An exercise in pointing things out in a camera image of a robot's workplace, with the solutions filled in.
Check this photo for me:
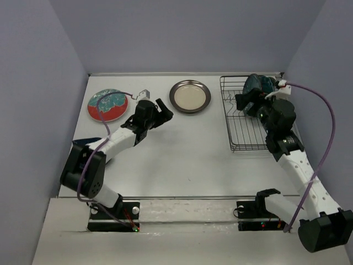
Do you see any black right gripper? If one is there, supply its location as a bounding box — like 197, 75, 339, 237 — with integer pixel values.
236, 87, 283, 135

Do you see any dark blue round plate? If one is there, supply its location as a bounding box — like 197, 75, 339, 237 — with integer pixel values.
242, 73, 262, 94

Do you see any brown rimmed cream plate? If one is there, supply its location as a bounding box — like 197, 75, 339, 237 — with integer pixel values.
169, 79, 212, 114

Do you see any red teal floral plate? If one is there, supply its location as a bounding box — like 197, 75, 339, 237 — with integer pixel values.
87, 89, 129, 122

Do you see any dark blue square plate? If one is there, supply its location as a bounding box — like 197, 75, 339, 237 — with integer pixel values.
72, 137, 101, 146

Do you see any teal scalloped embossed plate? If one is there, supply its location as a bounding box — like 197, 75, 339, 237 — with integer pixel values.
259, 75, 276, 93

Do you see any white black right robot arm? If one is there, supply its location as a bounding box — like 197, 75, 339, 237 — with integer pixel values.
235, 88, 352, 253

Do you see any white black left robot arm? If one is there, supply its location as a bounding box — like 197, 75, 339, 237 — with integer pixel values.
60, 99, 173, 218

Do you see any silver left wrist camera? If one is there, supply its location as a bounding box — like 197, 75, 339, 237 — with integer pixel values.
135, 89, 150, 103

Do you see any black wire dish rack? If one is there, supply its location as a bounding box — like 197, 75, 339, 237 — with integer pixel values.
220, 75, 298, 152

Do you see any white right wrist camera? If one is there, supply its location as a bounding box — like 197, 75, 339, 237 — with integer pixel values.
265, 79, 292, 100

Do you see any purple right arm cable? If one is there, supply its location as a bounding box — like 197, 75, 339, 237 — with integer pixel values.
282, 82, 336, 232

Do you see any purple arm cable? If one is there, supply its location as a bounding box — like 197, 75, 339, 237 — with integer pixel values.
76, 92, 140, 231
282, 82, 336, 232

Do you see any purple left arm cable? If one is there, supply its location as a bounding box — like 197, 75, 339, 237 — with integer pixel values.
76, 92, 140, 231

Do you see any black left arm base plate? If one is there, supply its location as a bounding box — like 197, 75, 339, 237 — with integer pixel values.
87, 201, 140, 232

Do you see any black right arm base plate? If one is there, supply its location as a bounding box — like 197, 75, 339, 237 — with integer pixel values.
233, 200, 286, 232

